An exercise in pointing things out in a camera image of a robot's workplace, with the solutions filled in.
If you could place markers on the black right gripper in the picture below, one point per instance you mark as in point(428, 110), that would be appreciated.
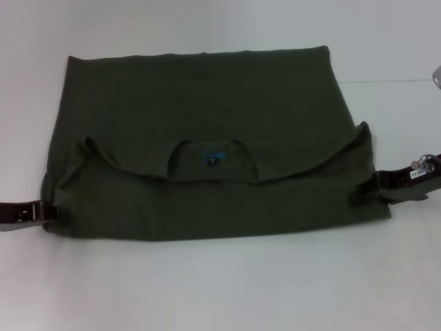
point(410, 182)

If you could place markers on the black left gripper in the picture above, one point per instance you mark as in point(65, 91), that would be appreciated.
point(10, 215)

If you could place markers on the dark green FREE! t-shirt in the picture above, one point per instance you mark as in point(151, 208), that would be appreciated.
point(213, 138)

